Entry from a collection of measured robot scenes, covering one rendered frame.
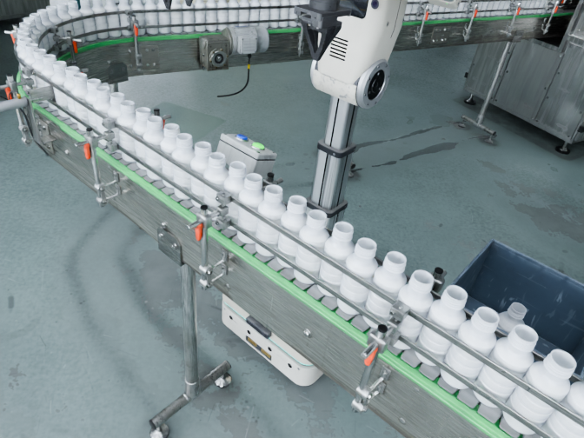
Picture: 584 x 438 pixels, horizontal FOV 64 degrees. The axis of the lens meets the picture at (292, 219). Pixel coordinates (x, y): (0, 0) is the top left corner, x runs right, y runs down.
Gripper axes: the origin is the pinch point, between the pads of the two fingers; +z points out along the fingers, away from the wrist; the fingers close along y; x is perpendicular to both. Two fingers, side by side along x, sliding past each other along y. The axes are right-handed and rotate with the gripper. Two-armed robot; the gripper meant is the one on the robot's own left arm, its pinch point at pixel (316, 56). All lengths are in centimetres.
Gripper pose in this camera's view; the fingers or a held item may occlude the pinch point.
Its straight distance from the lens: 100.2
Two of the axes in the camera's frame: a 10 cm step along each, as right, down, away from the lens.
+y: 6.6, -3.7, 6.5
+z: -1.2, 8.1, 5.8
